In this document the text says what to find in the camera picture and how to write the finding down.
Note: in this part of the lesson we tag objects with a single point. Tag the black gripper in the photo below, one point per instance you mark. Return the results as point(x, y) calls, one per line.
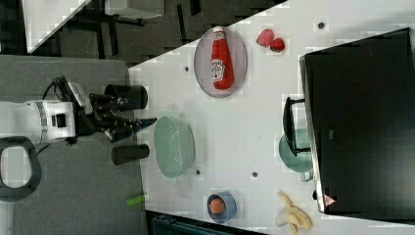
point(96, 113)

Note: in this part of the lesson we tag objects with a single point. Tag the orange ball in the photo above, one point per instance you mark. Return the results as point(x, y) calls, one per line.
point(216, 206)

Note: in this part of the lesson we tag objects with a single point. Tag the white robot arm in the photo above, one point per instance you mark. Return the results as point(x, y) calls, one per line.
point(40, 121)

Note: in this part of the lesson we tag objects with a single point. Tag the whole red strawberry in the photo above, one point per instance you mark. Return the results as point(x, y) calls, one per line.
point(277, 45)

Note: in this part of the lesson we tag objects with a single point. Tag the grey oval plate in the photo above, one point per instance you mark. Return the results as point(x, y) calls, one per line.
point(202, 63)

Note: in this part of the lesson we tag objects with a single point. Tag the green marker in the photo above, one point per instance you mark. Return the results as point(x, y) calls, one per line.
point(135, 201)

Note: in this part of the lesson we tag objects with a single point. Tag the blue bowl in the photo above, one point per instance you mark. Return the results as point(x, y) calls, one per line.
point(230, 207)

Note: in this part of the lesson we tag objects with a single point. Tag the black toaster oven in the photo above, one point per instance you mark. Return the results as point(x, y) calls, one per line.
point(359, 103)

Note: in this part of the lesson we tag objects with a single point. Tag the green plastic strainer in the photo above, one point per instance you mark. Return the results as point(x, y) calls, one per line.
point(174, 143)

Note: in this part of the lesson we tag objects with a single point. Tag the red strawberry half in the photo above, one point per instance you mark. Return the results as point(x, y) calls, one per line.
point(265, 38)

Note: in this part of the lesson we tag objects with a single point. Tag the peeled banana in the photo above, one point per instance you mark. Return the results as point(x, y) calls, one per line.
point(292, 216)

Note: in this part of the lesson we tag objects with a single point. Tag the black utensil cup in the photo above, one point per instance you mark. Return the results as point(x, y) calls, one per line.
point(128, 97)

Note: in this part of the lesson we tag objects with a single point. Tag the red ketchup bottle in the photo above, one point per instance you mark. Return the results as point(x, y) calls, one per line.
point(221, 68)

